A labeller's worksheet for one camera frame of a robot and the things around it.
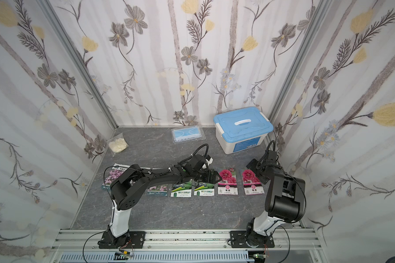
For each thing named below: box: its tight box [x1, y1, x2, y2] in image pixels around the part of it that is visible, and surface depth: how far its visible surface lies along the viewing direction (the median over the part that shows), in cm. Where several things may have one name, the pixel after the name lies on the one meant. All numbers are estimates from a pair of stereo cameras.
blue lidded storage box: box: [212, 106, 274, 155], surface depth 101 cm
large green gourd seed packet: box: [170, 179, 193, 198], surface depth 91 cm
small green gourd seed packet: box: [193, 181, 216, 197], surface depth 91 cm
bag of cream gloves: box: [105, 132, 129, 158], surface depth 109 cm
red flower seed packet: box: [217, 168, 239, 196], surface depth 94 cm
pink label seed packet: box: [241, 169, 265, 196], surface depth 94 cm
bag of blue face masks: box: [171, 125, 206, 144], surface depth 117 cm
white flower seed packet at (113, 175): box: [100, 163, 131, 193], surface depth 97 cm
